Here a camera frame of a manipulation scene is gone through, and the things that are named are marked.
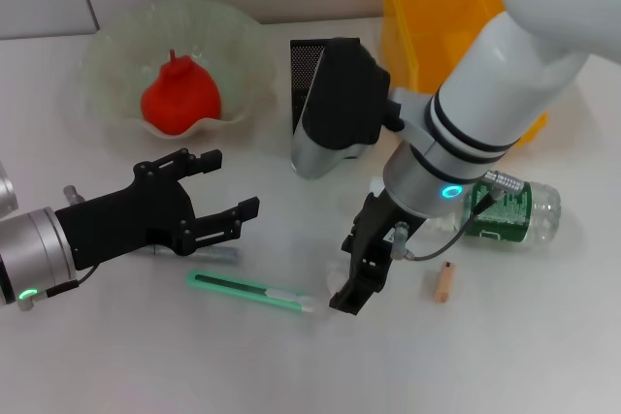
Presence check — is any white paper ball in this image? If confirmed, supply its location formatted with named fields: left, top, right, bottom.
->
left=325, top=261, right=355, bottom=297

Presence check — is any yellow plastic bin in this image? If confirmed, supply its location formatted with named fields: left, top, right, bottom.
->
left=379, top=0, right=552, bottom=148

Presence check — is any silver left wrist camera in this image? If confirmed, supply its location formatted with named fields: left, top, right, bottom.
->
left=0, top=161, right=19, bottom=219

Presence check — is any green utility knife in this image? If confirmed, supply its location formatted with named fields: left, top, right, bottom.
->
left=186, top=271, right=319, bottom=317

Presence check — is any grey marker pen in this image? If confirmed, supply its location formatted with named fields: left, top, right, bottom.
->
left=147, top=244, right=240, bottom=265

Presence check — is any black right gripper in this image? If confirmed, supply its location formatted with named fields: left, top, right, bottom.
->
left=328, top=189, right=427, bottom=317

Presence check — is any small beige wooden peg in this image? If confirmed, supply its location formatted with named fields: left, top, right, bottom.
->
left=433, top=261, right=457, bottom=304

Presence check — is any clear bottle with green label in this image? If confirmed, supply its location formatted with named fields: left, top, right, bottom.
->
left=371, top=175, right=563, bottom=245

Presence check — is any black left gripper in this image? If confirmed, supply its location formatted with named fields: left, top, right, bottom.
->
left=55, top=147, right=261, bottom=270

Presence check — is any pale green glass fruit plate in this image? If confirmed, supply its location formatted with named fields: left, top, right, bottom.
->
left=80, top=0, right=278, bottom=142

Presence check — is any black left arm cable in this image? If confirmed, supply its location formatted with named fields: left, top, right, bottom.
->
left=16, top=266, right=96, bottom=311

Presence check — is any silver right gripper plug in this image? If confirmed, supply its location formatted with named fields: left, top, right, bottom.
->
left=391, top=220, right=412, bottom=260

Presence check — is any black mesh pen holder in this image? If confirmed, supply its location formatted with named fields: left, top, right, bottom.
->
left=289, top=38, right=363, bottom=162

